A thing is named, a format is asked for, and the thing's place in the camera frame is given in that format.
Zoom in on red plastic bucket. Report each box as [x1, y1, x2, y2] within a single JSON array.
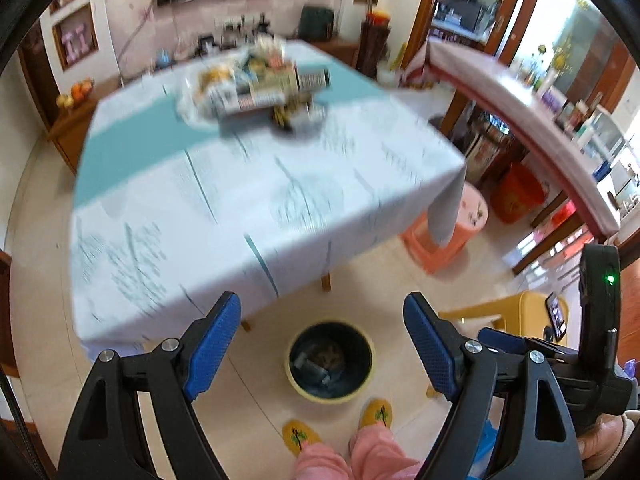
[[489, 162, 546, 224]]

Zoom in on yellow plastic chair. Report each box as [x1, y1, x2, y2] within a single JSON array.
[[438, 290, 551, 339]]

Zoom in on right yellow slipper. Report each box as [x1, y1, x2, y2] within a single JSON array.
[[359, 398, 393, 429]]

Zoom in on white teal patterned tablecloth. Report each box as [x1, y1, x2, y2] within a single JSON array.
[[70, 41, 465, 359]]

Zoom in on person's right hand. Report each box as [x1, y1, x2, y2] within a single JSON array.
[[577, 410, 639, 479]]

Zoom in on pile of trash packages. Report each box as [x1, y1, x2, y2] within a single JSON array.
[[176, 35, 330, 131]]

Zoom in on wooden tv cabinet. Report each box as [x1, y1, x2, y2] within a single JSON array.
[[46, 37, 359, 176]]

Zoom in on yellow rimmed trash bin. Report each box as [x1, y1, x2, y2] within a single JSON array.
[[284, 320, 375, 405]]

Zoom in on black air fryer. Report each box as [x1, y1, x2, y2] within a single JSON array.
[[297, 6, 334, 42]]

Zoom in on fruit bowl with oranges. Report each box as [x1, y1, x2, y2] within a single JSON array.
[[55, 78, 94, 110]]

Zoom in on pink trousers legs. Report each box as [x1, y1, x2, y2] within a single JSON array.
[[293, 425, 422, 480]]

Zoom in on pink covered side table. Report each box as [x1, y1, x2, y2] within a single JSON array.
[[399, 37, 624, 276]]

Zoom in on pink plastic stool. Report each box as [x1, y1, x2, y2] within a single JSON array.
[[399, 181, 490, 276]]

